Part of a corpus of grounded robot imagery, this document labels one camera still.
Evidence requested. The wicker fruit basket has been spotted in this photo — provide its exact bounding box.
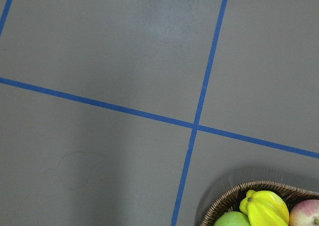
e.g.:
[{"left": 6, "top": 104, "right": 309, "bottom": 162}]
[{"left": 200, "top": 180, "right": 319, "bottom": 226}]

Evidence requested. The green pear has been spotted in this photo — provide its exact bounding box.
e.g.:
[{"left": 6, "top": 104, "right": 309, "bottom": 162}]
[{"left": 213, "top": 211, "right": 251, "bottom": 226}]

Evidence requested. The yellow starfruit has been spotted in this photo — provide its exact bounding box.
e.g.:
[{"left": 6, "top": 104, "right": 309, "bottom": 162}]
[{"left": 239, "top": 190, "right": 290, "bottom": 226}]

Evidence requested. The pink apple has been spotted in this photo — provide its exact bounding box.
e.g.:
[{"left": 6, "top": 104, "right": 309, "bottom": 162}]
[{"left": 289, "top": 200, "right": 319, "bottom": 226}]

